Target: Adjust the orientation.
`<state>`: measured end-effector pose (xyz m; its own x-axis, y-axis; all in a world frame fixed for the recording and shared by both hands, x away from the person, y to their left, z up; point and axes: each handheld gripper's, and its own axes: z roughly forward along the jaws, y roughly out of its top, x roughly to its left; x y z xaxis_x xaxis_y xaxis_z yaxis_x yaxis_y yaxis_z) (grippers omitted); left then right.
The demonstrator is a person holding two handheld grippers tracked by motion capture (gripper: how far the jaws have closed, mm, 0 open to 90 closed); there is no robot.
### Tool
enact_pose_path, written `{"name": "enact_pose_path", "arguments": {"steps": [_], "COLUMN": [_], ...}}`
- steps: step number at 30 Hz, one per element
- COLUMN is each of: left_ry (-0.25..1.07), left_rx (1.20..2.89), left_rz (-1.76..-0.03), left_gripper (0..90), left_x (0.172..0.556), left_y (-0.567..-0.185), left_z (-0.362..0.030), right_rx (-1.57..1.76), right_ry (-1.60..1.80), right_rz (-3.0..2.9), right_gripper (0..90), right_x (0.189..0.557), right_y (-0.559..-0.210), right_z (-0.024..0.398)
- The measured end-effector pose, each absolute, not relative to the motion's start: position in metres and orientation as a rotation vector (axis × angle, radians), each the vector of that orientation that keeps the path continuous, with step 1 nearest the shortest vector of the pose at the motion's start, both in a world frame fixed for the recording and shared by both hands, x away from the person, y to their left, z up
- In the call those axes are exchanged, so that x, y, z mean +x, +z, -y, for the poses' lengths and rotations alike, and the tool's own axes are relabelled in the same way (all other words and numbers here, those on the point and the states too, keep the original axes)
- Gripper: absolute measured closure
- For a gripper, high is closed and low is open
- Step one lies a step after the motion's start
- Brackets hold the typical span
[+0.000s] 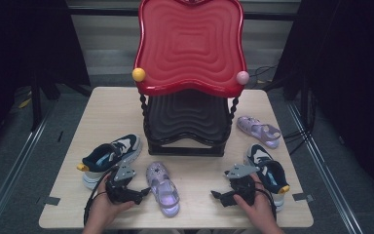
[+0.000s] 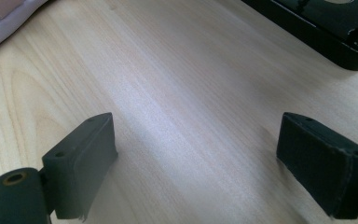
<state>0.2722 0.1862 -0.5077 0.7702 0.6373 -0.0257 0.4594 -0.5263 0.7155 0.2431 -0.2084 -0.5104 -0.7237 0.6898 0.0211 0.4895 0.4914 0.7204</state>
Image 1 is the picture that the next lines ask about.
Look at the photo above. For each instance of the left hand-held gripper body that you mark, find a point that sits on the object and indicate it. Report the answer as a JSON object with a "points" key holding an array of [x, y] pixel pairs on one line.
{"points": [[120, 190]]}

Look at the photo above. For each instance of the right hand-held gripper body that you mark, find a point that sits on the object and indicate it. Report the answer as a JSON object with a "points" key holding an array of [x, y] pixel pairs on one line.
{"points": [[243, 187]]}

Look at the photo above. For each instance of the purple sandal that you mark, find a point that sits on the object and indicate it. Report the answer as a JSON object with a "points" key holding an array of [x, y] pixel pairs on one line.
{"points": [[256, 128], [162, 190]]}

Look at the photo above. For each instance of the navy and white sneaker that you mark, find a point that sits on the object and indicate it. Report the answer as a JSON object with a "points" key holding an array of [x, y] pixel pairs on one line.
{"points": [[110, 156], [272, 172]]}

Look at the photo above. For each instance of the red and black shoe rack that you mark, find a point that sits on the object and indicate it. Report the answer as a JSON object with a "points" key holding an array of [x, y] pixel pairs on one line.
{"points": [[191, 48]]}

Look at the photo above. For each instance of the person's left hand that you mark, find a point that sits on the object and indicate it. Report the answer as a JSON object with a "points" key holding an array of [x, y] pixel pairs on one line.
{"points": [[102, 208]]}

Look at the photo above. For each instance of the person's right hand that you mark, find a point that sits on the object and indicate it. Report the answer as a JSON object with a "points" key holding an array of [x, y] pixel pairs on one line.
{"points": [[259, 211]]}

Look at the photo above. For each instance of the grey tape strip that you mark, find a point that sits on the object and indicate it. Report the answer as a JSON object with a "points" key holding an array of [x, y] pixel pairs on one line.
{"points": [[302, 197], [52, 201]]}

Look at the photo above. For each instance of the small black tape strip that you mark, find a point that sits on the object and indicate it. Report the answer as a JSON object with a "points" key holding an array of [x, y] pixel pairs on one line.
{"points": [[60, 136]]}

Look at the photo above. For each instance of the pink ball knob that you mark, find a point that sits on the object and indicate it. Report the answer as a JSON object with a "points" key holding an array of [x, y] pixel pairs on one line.
{"points": [[243, 78]]}

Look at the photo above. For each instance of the yellow ball knob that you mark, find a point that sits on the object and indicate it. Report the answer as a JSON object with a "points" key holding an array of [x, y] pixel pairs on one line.
{"points": [[138, 74]]}

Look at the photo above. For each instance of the black metal stand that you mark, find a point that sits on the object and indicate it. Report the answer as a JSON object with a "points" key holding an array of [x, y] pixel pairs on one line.
{"points": [[36, 107]]}

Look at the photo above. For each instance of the yellow floor scrap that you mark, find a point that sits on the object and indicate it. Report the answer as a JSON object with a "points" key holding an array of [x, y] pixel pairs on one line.
{"points": [[24, 103]]}

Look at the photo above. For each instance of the black curtain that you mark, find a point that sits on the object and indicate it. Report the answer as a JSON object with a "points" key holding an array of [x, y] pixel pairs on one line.
{"points": [[347, 81], [19, 48]]}

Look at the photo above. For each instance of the metal floor rail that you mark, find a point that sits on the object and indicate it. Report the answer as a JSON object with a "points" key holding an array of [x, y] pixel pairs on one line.
{"points": [[324, 169], [19, 159]]}

